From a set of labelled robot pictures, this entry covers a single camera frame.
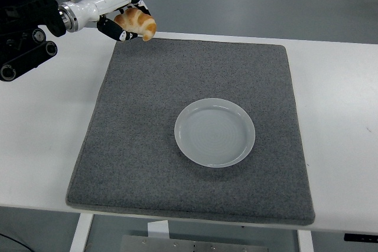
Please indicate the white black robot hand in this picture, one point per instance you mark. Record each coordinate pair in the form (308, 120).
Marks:
(100, 4)

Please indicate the golden croissant bread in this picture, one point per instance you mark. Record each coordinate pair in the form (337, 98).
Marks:
(138, 23)

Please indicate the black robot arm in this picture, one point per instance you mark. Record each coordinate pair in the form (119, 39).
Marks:
(23, 13)

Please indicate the pale grey round plate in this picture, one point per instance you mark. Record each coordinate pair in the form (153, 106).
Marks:
(214, 134)

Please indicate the grey metal plate with screws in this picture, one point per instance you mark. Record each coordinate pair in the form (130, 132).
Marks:
(177, 246)

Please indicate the grey felt mat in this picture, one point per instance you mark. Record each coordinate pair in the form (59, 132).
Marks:
(147, 145)

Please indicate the white table leg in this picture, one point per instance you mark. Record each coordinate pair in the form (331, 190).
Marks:
(81, 234)
(305, 243)

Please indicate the black table control box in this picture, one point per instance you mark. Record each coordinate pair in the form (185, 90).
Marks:
(360, 238)

